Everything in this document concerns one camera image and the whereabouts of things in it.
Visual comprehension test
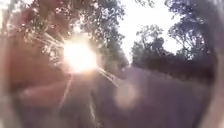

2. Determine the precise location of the large leafy tree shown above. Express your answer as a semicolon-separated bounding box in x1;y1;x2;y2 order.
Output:
6;0;131;73

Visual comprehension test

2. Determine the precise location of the grey asphalt path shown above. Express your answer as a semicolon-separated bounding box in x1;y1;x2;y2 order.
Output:
13;65;214;128

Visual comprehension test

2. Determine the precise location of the row of trees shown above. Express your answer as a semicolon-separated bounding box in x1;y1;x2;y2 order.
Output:
130;0;221;84

